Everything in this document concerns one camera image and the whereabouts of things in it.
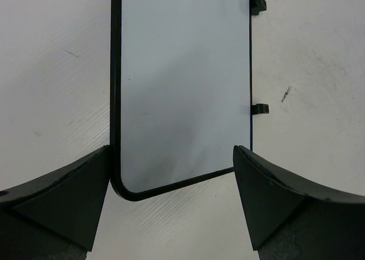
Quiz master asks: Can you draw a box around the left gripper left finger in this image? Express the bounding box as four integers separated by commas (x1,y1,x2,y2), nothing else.
1,146,110,259

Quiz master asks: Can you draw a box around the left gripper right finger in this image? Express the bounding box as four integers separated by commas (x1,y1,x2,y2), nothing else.
233,146,364,259

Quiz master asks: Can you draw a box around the small black-framed whiteboard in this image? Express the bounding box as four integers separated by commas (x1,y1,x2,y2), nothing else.
109,0,253,201

